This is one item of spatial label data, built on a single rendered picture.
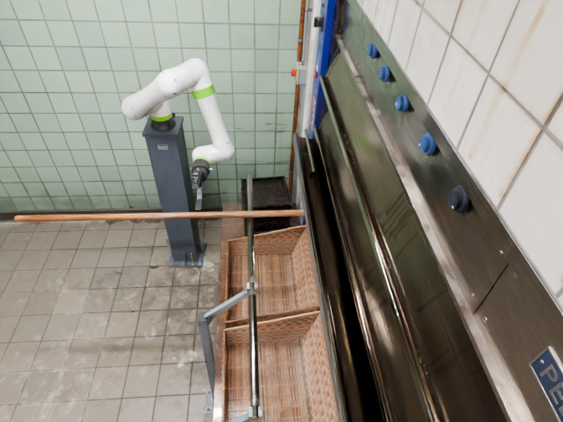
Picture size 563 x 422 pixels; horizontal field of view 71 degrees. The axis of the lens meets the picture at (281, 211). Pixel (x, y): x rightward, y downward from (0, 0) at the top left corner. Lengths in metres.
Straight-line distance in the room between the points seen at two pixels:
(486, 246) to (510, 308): 0.10
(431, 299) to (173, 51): 2.29
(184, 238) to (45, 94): 1.33
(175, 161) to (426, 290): 1.92
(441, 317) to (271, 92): 2.25
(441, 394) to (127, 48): 2.53
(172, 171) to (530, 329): 2.24
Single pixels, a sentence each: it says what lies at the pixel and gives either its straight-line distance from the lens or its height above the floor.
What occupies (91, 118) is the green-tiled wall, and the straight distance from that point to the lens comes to 3.15.
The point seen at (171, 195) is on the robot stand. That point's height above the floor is 0.72.
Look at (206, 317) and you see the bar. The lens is 1.81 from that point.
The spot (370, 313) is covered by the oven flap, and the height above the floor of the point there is 1.48.
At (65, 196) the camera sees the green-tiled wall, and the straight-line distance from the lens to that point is 3.71.
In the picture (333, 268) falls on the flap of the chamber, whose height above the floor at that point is 1.41.
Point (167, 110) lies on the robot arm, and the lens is 2.41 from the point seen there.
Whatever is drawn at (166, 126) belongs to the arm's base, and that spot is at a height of 1.23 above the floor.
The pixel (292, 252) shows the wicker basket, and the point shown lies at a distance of 2.47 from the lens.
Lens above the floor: 2.50
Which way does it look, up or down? 44 degrees down
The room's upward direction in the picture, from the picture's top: 3 degrees clockwise
